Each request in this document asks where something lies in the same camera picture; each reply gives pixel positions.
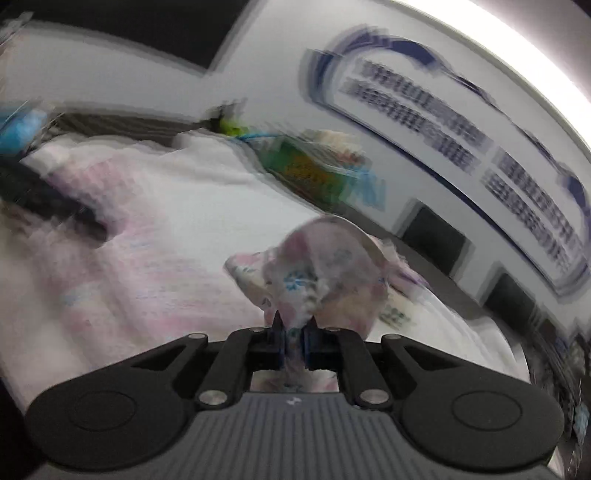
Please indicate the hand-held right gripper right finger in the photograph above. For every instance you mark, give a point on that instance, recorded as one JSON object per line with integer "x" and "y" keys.
{"x": 308, "y": 347}

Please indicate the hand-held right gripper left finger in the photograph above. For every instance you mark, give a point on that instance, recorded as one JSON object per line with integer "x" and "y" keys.
{"x": 276, "y": 347}

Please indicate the pink floral dress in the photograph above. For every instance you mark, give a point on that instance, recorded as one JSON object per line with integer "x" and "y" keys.
{"x": 318, "y": 277}

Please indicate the phone with teal screen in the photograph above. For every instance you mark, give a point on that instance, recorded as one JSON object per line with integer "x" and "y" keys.
{"x": 21, "y": 131}

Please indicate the cream floral folded garment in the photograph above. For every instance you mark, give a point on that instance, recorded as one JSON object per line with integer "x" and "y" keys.
{"x": 396, "y": 314}

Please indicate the white fluffy blanket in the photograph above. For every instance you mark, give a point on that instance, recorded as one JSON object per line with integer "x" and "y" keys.
{"x": 184, "y": 184}

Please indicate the black office chair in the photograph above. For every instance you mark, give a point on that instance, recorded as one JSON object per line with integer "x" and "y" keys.
{"x": 510, "y": 300}
{"x": 434, "y": 237}

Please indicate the yellow-green cloth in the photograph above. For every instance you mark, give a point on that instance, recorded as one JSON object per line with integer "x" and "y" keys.
{"x": 231, "y": 127}

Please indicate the dark wall screen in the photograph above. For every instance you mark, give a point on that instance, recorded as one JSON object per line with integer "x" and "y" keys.
{"x": 147, "y": 27}

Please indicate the blue wall sign lettering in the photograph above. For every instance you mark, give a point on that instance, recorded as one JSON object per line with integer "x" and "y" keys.
{"x": 461, "y": 143}

